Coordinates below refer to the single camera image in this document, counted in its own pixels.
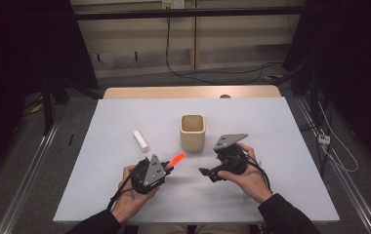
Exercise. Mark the yellow floor tape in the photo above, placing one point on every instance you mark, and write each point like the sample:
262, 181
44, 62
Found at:
36, 109
273, 77

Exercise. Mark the black curtain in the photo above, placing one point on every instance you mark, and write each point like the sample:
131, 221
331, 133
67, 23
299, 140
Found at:
17, 48
352, 48

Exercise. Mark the black metal stand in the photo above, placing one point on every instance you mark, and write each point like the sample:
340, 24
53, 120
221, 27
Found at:
47, 110

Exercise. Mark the black horizontal bar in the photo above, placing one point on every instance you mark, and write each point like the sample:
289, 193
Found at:
206, 13

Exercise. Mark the person's beige trousers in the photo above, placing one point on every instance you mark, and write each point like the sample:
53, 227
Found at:
164, 230

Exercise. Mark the white wall socket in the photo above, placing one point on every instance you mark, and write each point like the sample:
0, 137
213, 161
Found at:
173, 4

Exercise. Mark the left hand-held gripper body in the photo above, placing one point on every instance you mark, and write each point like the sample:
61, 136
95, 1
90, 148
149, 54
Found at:
149, 175

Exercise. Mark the white glue stick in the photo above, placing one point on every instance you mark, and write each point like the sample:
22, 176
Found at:
141, 141

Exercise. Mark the white power strip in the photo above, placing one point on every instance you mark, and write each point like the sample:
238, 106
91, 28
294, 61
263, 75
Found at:
324, 139

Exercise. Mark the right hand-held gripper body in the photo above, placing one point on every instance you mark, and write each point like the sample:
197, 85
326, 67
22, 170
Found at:
232, 156

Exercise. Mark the orange highlighter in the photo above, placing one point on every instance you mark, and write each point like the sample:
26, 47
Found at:
178, 158

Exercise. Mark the beige square pen holder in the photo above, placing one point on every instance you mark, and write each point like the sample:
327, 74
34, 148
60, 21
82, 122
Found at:
192, 141

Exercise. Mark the metal floor rail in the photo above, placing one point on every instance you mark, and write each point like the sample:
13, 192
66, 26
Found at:
359, 201
27, 182

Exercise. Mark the wooden table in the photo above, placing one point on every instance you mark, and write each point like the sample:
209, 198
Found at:
173, 92

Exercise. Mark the person's right hand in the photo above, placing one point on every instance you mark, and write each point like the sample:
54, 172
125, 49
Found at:
253, 182

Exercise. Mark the person's left hand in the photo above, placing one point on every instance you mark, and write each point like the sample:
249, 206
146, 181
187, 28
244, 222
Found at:
128, 201

